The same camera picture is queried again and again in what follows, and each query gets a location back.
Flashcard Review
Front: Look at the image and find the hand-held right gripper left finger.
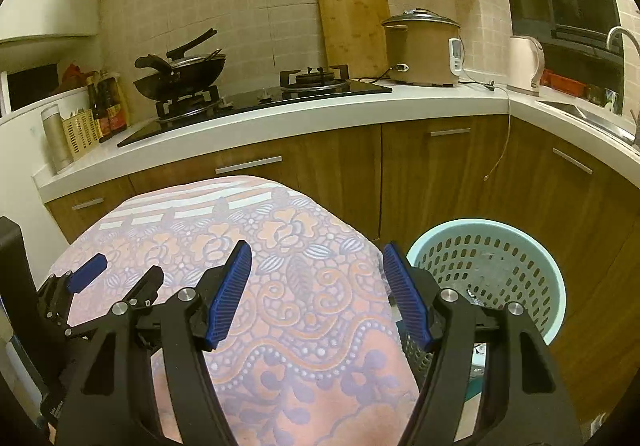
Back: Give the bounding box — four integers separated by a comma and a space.
55, 240, 252, 446

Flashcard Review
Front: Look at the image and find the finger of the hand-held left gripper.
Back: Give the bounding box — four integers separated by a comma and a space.
116, 266, 165, 312
37, 253, 108, 323

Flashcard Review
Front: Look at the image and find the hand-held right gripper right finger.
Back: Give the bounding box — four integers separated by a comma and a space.
382, 241, 583, 446

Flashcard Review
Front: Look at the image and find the light blue plastic basket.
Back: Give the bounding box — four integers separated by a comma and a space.
400, 219, 567, 377

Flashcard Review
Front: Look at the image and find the patterned tablecloth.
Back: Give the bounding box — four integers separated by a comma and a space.
47, 175, 421, 446

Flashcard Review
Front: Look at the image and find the steel thermos flask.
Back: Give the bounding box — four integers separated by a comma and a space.
41, 104, 73, 174

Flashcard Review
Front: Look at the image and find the yellow plastic basket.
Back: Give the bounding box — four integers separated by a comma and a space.
61, 109, 102, 161

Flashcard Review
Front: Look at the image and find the wooden kitchen cabinet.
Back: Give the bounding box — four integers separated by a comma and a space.
45, 113, 640, 432

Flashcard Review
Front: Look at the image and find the dark soy sauce bottle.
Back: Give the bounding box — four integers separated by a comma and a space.
87, 79, 112, 143
102, 74, 129, 134

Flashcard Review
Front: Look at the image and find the black burner grate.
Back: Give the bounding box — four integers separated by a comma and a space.
279, 65, 350, 92
155, 86, 221, 119

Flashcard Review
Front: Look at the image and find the black glass gas stove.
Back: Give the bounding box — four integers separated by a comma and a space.
117, 79, 393, 148

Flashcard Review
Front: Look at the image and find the black kitchen appliance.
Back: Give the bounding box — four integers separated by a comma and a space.
0, 64, 58, 114

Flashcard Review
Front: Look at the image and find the red packaging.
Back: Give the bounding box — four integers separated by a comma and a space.
60, 64, 98, 90

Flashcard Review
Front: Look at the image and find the black wok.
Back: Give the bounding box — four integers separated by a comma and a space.
133, 54, 227, 102

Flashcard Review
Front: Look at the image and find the black pan lid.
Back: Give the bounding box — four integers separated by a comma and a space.
166, 29, 226, 70

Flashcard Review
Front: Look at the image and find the beige rice cooker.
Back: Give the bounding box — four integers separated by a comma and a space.
382, 9, 462, 88

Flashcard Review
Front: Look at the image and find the steel sink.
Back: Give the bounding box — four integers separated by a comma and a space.
537, 99, 640, 147

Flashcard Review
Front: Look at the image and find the white electric kettle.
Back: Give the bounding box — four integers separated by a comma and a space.
507, 35, 545, 97

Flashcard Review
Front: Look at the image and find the red tray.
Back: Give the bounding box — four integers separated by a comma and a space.
540, 69, 586, 94

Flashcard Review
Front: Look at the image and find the wooden cutting board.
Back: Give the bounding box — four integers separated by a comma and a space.
315, 0, 392, 80

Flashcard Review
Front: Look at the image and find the chrome faucet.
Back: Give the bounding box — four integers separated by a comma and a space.
606, 26, 640, 117

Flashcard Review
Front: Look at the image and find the thin power cable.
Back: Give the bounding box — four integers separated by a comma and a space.
457, 71, 511, 182

